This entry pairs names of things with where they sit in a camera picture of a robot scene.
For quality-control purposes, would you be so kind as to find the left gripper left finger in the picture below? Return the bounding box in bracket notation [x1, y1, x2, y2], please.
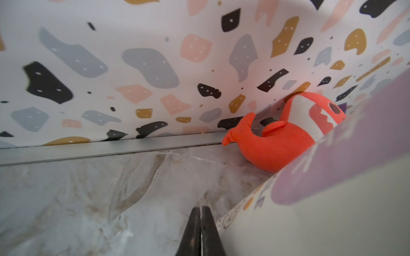
[175, 207, 201, 256]

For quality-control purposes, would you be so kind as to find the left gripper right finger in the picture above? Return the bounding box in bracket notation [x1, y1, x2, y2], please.
[201, 206, 226, 256]

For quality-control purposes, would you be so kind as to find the white printed paper bag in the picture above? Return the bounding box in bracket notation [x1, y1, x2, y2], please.
[217, 71, 410, 256]

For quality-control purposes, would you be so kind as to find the red shark plush toy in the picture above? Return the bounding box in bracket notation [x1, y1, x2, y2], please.
[222, 92, 347, 173]

